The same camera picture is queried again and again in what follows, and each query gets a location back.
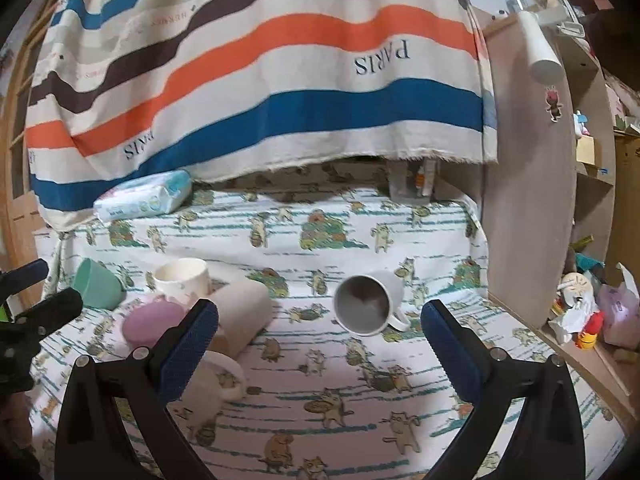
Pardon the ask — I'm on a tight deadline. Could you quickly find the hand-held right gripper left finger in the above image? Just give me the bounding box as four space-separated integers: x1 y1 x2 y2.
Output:
54 298 221 480

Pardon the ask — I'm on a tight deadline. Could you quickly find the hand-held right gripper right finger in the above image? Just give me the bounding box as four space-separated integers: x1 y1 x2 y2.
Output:
420 299 586 480

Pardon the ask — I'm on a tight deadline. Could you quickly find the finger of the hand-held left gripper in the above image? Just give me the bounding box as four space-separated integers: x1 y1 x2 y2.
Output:
14 287 84 337
0 259 49 287

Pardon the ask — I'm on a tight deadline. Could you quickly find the white mug with handle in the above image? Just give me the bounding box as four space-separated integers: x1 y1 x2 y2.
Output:
333 270 424 337

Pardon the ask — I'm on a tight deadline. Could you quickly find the purple cup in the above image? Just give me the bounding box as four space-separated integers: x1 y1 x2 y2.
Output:
122 296 189 357

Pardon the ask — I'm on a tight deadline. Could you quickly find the green plastic cup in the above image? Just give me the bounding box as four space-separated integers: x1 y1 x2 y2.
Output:
70 258 124 310

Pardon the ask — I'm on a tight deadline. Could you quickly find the beige cup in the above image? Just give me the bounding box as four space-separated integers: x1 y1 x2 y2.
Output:
206 280 274 362

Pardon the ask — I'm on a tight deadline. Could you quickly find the cream printed cup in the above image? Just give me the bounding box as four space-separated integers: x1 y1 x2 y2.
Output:
152 258 212 307

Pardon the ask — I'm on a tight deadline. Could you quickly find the white mug with print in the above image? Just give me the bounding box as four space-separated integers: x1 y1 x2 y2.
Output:
182 350 247 443

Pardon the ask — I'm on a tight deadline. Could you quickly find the wooden door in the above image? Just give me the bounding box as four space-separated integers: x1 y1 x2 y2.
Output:
0 7 53 273

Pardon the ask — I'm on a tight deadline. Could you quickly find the wet wipes pack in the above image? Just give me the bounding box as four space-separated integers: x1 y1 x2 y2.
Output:
93 170 194 224

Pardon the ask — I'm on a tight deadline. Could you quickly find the cat printed bed sheet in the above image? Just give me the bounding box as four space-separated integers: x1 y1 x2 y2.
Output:
29 160 632 480

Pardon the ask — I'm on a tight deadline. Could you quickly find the red yellow toy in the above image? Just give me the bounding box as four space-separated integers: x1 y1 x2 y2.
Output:
575 310 606 350

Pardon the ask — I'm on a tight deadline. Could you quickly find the white round toy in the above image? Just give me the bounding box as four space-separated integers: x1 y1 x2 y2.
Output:
559 272 597 307

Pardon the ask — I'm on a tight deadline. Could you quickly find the wooden shelf unit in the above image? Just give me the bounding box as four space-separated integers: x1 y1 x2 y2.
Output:
479 10 640 428

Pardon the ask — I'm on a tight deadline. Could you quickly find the pink plastic bag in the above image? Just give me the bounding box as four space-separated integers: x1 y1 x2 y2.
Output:
597 262 640 347

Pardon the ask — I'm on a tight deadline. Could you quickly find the small white carton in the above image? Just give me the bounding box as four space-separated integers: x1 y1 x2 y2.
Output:
389 157 437 202

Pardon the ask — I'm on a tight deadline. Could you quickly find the small cardboard box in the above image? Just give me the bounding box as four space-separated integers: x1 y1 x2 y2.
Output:
575 135 604 169

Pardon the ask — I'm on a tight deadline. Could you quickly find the cartoon sticker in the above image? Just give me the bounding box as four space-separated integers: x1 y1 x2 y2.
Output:
545 87 565 122

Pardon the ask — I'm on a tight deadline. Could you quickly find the striped cloth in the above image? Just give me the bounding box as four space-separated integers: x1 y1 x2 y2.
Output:
25 0 499 234

